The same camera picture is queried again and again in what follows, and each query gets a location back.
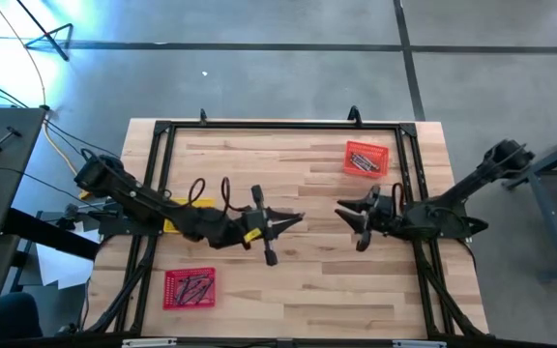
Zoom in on black aluminium table frame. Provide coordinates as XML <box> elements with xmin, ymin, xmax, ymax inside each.
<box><xmin>82</xmin><ymin>118</ymin><xmax>491</xmax><ymax>339</ymax></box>

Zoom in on silver bracket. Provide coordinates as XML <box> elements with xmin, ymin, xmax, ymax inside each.
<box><xmin>121</xmin><ymin>337</ymin><xmax>178</xmax><ymax>348</ymax></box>
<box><xmin>392</xmin><ymin>339</ymin><xmax>448</xmax><ymax>348</ymax></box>

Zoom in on dark grey desk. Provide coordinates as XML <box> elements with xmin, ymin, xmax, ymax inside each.
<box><xmin>0</xmin><ymin>106</ymin><xmax>47</xmax><ymax>342</ymax></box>

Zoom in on dark left arm cable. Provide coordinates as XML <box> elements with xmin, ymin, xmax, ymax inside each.
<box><xmin>219</xmin><ymin>175</ymin><xmax>244</xmax><ymax>213</ymax></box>
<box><xmin>186</xmin><ymin>177</ymin><xmax>208</xmax><ymax>208</ymax></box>

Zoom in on blue-grey cart frame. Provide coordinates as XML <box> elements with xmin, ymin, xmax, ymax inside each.
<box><xmin>500</xmin><ymin>124</ymin><xmax>557</xmax><ymax>284</ymax></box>

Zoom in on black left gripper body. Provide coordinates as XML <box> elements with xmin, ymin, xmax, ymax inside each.
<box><xmin>232</xmin><ymin>185</ymin><xmax>279</xmax><ymax>267</ymax></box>

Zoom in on purple crayon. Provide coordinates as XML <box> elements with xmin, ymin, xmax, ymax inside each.
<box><xmin>187</xmin><ymin>277</ymin><xmax>204</xmax><ymax>305</ymax></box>

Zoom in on red plastic basket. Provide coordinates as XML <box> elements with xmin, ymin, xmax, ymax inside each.
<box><xmin>161</xmin><ymin>267</ymin><xmax>218</xmax><ymax>311</ymax></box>

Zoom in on yellow floor cable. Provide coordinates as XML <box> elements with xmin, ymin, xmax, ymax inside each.
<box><xmin>0</xmin><ymin>0</ymin><xmax>95</xmax><ymax>200</ymax></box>

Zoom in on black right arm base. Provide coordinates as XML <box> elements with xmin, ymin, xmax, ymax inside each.
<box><xmin>405</xmin><ymin>212</ymin><xmax>491</xmax><ymax>244</ymax></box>

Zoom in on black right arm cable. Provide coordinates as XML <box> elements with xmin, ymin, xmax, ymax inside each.
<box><xmin>390</xmin><ymin>181</ymin><xmax>406</xmax><ymax>215</ymax></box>

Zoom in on yellow plastic basket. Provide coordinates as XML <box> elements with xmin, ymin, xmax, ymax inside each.
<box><xmin>162</xmin><ymin>196</ymin><xmax>217</xmax><ymax>235</ymax></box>

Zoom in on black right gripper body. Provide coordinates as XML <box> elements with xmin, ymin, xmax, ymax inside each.
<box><xmin>356</xmin><ymin>186</ymin><xmax>402</xmax><ymax>252</ymax></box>

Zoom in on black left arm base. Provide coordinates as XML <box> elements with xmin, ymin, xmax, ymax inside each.
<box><xmin>97</xmin><ymin>195</ymin><xmax>169</xmax><ymax>239</ymax></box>

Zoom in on black tripod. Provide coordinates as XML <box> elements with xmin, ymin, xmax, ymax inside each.
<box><xmin>15</xmin><ymin>0</ymin><xmax>74</xmax><ymax>63</ymax></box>

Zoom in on black desk beam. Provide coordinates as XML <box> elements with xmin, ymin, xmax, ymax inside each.
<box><xmin>1</xmin><ymin>207</ymin><xmax>102</xmax><ymax>261</ymax></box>

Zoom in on orange plastic basket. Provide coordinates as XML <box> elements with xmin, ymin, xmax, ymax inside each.
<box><xmin>342</xmin><ymin>139</ymin><xmax>391</xmax><ymax>179</ymax></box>

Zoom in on person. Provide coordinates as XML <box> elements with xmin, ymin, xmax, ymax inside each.
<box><xmin>0</xmin><ymin>292</ymin><xmax>44</xmax><ymax>340</ymax></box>

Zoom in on white paper sheets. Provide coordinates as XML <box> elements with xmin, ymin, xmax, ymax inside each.
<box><xmin>35</xmin><ymin>226</ymin><xmax>97</xmax><ymax>291</ymax></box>

